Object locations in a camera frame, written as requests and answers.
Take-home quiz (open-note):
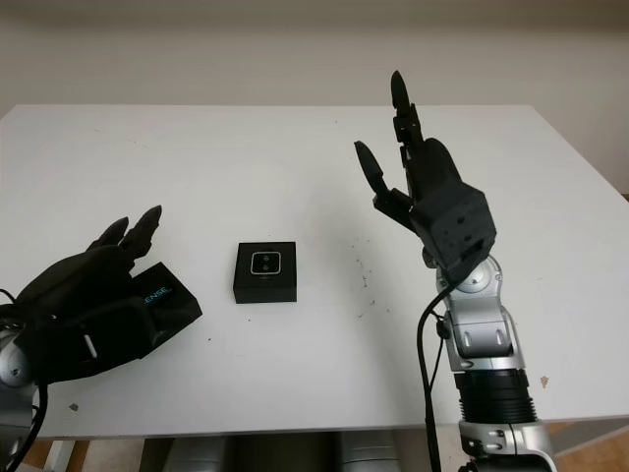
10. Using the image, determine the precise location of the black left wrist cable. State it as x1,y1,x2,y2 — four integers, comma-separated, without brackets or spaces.
0,288,50,461

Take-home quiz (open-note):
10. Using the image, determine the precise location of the black RealSense box lid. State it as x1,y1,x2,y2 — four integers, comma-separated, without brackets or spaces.
130,262,203,348

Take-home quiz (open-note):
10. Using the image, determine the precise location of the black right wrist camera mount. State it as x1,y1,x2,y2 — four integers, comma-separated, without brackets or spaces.
410,186,497,285

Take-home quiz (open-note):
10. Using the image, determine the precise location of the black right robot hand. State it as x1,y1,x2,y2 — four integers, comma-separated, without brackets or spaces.
353,70,474,235

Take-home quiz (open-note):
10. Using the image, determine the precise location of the white table leg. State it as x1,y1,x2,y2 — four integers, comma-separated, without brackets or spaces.
48,439,76,472

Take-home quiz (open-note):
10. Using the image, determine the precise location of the grey left robot leg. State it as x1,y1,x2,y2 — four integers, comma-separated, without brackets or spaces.
164,435,230,472

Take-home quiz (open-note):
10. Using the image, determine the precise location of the small silver depth camera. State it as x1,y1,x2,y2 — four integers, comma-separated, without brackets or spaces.
250,251,283,275

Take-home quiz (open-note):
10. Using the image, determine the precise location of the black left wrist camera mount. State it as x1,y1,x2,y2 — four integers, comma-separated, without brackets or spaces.
36,293,159,384

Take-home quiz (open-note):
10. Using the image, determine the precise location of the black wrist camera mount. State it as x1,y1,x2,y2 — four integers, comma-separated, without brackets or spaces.
410,186,497,285
36,293,159,384

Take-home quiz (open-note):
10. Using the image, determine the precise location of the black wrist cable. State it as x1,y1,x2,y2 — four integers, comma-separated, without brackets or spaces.
416,283,456,472
0,288,50,461

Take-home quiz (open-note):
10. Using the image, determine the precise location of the grey robot leg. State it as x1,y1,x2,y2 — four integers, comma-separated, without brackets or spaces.
164,435,230,472
338,432,400,472

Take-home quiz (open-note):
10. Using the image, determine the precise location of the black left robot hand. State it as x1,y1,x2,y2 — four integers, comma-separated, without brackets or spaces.
13,205,164,325

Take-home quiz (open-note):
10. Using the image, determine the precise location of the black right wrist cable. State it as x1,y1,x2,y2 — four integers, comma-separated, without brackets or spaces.
416,283,456,472

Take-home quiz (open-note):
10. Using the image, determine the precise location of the grey right robot leg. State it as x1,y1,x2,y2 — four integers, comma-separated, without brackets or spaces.
338,432,400,472

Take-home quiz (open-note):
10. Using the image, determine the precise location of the dark robot pelvis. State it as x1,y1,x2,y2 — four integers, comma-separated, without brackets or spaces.
225,435,345,472

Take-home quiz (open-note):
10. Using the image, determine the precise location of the black box base with insert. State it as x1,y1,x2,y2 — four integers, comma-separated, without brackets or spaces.
233,240,299,305

